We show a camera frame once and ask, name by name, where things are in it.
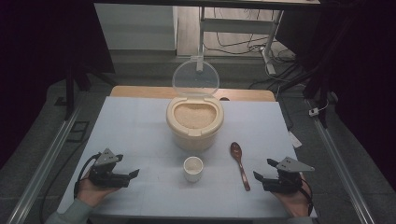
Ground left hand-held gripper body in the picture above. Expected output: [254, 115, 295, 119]
[89, 148, 132, 189]

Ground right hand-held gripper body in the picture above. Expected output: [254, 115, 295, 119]
[262, 157, 316, 194]

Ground brown wooden spoon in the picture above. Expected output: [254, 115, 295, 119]
[230, 142, 251, 192]

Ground white cup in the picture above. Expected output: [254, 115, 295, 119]
[182, 156, 205, 184]

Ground beige rice container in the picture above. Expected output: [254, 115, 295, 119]
[165, 96, 225, 152]

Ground rice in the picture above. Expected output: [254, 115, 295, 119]
[173, 103, 218, 130]

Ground person's left hand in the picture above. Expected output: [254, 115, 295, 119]
[76, 174, 120, 208]

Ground person's right hand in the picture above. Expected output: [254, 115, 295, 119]
[272, 175, 312, 217]

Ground white paper tag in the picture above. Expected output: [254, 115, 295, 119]
[288, 132, 304, 149]

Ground white table cover sheet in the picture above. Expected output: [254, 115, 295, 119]
[57, 96, 318, 218]

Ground black metal stand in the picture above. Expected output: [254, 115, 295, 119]
[279, 62, 332, 129]
[64, 59, 117, 121]

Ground clear round container lid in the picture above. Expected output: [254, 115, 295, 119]
[172, 59, 220, 97]

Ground white cabinet panel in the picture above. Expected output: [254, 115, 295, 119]
[93, 3, 178, 51]

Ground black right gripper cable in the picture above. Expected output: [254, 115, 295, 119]
[298, 176, 314, 217]

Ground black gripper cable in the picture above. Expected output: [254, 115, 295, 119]
[73, 152, 102, 200]
[298, 176, 314, 217]

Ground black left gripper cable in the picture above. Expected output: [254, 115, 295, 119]
[73, 152, 102, 200]

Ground metal floor rail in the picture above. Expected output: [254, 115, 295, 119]
[306, 99, 376, 224]
[6, 104, 82, 224]

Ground black floor cables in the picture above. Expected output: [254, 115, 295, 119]
[204, 7, 298, 91]

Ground white desk frame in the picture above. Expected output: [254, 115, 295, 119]
[196, 6, 285, 76]

